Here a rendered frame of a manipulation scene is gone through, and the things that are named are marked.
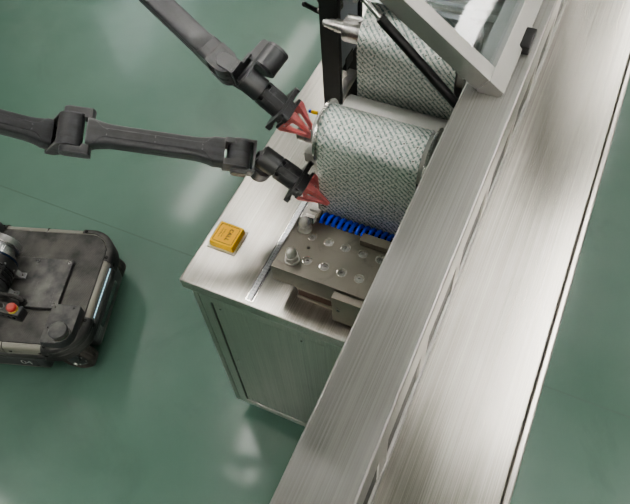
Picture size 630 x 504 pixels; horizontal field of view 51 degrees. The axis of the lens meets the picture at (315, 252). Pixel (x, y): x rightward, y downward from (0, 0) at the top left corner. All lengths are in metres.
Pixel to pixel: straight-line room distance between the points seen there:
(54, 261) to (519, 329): 2.04
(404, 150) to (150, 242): 1.77
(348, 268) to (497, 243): 0.52
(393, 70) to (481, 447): 0.92
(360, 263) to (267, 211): 0.38
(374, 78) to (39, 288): 1.60
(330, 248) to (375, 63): 0.44
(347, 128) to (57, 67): 2.72
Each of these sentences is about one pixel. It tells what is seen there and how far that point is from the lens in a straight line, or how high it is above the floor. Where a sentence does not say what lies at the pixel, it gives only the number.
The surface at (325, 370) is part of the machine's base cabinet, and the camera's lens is 1.84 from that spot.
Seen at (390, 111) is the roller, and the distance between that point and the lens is 1.60.
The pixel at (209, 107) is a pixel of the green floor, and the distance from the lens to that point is 3.48.
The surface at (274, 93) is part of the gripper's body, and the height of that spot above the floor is 1.32.
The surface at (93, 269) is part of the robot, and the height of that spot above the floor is 0.24.
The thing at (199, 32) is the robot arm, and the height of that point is 1.40.
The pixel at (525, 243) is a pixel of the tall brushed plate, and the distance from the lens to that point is 1.14.
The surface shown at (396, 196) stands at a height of 1.17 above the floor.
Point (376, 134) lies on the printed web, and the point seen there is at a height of 1.31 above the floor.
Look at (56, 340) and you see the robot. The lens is 2.51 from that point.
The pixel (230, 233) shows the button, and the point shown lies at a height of 0.92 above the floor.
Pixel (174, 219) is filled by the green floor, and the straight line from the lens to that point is 3.04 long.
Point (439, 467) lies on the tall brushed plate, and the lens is 0.95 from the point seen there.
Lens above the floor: 2.35
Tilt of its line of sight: 56 degrees down
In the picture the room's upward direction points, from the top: 6 degrees counter-clockwise
